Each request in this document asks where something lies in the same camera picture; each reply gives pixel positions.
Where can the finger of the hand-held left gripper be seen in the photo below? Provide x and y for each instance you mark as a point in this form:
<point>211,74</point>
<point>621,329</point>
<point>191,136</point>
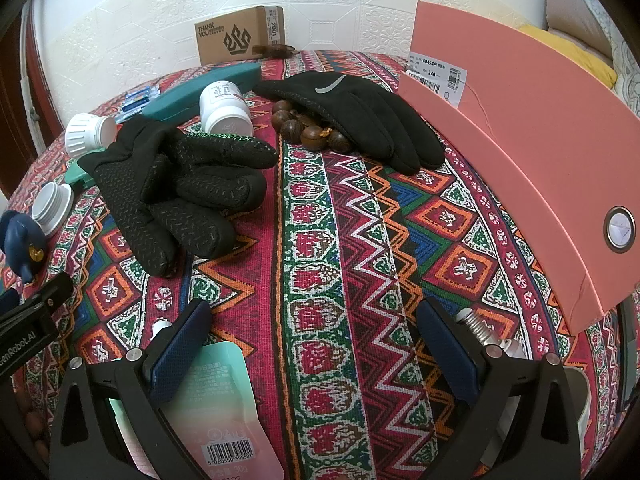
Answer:
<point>50,287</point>

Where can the navy blue elephant toy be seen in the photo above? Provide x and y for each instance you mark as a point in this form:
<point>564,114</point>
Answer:
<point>20,242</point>

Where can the orange box with label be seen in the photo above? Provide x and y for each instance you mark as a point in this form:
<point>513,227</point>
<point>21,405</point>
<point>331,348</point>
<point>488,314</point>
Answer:
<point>525,150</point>

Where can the brown cardboard box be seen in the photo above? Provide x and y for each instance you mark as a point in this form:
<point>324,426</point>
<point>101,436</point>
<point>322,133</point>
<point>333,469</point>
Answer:
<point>235,35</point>

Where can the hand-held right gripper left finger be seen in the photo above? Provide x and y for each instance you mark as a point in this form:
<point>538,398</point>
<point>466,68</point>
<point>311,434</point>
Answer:
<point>180,342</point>

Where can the white pillow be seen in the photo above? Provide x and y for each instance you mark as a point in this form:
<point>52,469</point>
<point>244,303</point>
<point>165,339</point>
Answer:
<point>575,5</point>

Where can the pastel pouch with barcode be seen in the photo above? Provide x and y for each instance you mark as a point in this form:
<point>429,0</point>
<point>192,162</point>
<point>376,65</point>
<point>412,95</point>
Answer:
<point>220,400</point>

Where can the teal plastic piece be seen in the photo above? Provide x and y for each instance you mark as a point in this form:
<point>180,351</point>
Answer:
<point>77,177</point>

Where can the patterned red tablecloth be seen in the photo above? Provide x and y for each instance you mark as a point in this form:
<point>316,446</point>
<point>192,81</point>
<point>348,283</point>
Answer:
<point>340,270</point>

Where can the blue packets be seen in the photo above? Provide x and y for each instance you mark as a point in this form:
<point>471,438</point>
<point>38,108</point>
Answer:
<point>137,102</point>

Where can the brown hair claw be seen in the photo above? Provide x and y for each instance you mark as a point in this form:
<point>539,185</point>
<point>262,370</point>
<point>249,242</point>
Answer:
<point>275,50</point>

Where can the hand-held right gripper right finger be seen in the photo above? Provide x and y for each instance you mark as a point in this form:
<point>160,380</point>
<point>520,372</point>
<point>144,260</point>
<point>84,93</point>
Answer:
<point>445,355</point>

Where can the white round lid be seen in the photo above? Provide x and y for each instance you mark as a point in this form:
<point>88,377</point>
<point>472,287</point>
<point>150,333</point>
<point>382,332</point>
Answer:
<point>50,207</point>

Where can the black glove with grip pattern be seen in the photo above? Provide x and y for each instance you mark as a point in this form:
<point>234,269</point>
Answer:
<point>170,190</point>

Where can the black glove with grey logo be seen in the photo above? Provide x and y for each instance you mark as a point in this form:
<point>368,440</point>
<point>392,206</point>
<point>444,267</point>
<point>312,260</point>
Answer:
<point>360,110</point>

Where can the white ribbed plastic cup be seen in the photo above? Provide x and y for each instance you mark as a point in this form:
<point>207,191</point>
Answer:
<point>85,132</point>

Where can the white pill bottle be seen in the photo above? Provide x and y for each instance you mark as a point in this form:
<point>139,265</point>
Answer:
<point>225,107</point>

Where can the yellow pillow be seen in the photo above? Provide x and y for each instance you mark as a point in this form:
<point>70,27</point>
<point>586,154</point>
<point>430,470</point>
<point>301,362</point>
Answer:
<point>575,55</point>

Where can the brown wooden frame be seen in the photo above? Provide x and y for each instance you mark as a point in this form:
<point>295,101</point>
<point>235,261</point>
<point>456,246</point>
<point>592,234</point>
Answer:
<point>35,60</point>

